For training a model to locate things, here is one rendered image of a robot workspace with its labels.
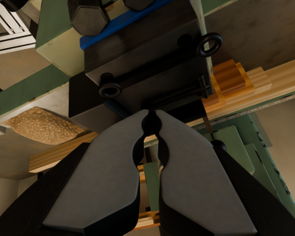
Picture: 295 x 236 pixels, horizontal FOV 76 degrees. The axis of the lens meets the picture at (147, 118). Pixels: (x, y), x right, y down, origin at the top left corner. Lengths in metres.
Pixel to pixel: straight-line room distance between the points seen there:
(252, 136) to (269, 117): 2.35
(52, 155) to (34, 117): 0.16
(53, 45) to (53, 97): 0.17
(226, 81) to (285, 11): 0.11
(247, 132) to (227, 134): 0.25
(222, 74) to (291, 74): 0.13
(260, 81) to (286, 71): 0.05
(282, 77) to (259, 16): 0.14
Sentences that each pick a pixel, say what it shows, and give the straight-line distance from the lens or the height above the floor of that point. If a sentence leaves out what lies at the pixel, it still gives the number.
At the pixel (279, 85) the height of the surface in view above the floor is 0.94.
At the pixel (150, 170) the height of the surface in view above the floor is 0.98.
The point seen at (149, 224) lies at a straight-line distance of 2.27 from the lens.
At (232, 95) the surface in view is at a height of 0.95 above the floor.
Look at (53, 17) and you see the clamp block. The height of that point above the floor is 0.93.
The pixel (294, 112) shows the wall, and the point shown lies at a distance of 2.98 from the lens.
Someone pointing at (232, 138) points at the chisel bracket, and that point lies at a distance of 0.30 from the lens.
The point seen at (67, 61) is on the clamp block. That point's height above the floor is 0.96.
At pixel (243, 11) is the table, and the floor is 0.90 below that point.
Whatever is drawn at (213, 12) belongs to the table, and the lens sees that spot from 0.27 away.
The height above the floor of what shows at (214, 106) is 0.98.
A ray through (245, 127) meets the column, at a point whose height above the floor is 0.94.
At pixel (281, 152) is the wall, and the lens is 2.76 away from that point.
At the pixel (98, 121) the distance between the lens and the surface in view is 0.19.
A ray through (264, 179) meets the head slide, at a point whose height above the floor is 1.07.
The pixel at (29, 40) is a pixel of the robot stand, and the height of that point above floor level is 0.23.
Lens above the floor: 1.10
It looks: 28 degrees down
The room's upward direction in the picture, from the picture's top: 168 degrees clockwise
